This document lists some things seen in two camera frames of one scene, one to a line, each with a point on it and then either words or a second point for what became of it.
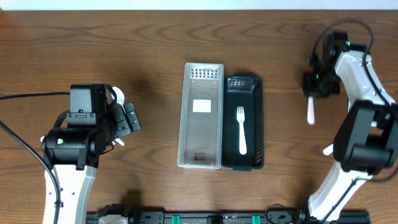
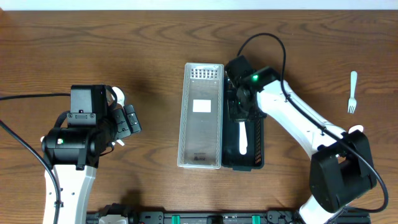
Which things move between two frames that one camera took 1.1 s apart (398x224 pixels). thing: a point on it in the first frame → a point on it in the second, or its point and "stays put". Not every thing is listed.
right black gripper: (310, 90) → (232, 101)
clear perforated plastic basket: (200, 137) stays put
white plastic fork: (240, 119) stays put
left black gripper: (125, 119) stays put
